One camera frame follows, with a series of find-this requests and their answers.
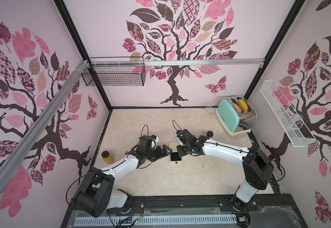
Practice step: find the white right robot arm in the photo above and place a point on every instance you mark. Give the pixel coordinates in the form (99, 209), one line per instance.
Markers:
(257, 167)

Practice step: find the black wire basket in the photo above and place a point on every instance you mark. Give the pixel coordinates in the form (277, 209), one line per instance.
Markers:
(116, 71)

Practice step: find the small cream square box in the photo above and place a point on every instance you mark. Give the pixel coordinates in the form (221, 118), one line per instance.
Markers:
(174, 156)

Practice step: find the mint green toaster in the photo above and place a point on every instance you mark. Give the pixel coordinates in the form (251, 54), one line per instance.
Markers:
(236, 115)

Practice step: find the black corner frame post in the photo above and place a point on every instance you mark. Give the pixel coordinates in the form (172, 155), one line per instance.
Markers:
(60, 5)

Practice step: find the aluminium rail left wall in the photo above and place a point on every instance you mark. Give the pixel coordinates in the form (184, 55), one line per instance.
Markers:
(14, 160)

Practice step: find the white slotted cable duct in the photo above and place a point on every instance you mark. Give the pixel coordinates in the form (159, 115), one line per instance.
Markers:
(124, 221)

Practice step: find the yellow jar black lid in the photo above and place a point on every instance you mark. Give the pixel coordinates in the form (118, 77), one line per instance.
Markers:
(107, 157)

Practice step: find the aluminium rail back wall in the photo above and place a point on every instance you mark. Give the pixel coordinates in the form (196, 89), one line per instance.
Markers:
(186, 62)

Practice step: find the aluminium rail wall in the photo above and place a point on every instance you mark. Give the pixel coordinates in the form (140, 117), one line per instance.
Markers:
(14, 160)
(186, 62)

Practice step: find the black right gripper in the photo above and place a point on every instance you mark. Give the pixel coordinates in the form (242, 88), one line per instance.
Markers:
(183, 147)

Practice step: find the brown spice jar black lid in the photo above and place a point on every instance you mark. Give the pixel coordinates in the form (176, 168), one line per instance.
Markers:
(210, 134)

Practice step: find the black right corner post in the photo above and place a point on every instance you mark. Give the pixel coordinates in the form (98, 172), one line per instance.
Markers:
(276, 44)

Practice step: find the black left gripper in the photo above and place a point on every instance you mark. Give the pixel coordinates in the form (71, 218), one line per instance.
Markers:
(159, 154)

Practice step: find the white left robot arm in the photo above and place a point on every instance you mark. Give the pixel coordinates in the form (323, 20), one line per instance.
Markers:
(95, 195)

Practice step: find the white wire shelf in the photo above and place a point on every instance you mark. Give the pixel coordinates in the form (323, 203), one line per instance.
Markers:
(290, 120)

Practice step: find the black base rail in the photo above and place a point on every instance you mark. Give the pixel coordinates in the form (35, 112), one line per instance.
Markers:
(223, 203)

